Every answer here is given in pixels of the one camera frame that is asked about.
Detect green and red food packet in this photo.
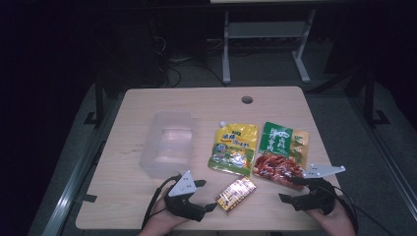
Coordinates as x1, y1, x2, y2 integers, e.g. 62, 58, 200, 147
253, 121, 310, 191

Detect yellow spouted seasoning pouch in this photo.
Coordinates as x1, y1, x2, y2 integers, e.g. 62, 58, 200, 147
208, 121, 260, 178

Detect clear plastic container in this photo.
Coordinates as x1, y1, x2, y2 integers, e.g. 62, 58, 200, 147
139, 110, 195, 180

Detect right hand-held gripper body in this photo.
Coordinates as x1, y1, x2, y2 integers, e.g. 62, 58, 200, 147
290, 163, 347, 216

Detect red and yellow seasoning box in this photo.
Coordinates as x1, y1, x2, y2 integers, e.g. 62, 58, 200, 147
215, 176, 258, 212

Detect black metal stand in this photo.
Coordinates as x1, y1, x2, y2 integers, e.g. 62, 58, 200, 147
362, 65, 391, 127
84, 75, 106, 128

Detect grey metal floor rail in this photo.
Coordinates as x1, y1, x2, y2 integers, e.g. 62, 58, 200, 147
347, 96, 417, 214
40, 94, 127, 236

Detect person's right hand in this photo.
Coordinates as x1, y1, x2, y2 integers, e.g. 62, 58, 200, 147
306, 196, 357, 236

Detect person's left hand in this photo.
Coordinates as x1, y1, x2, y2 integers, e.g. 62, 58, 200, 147
138, 197, 190, 236

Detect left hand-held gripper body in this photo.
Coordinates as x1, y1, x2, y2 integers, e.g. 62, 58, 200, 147
163, 170, 207, 222

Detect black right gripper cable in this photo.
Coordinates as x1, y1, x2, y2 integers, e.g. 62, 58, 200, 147
332, 185, 397, 236

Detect black table edge clip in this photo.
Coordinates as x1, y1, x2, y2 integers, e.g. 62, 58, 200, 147
77, 194, 98, 204

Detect white metal stand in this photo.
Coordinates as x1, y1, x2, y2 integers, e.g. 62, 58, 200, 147
221, 9, 317, 85

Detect black floor cables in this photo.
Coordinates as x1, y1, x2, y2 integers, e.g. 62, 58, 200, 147
153, 32, 227, 89

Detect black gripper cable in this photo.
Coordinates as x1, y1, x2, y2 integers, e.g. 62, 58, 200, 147
332, 185, 397, 236
141, 175, 182, 230

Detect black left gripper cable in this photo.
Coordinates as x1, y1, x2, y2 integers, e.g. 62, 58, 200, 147
141, 175, 182, 230

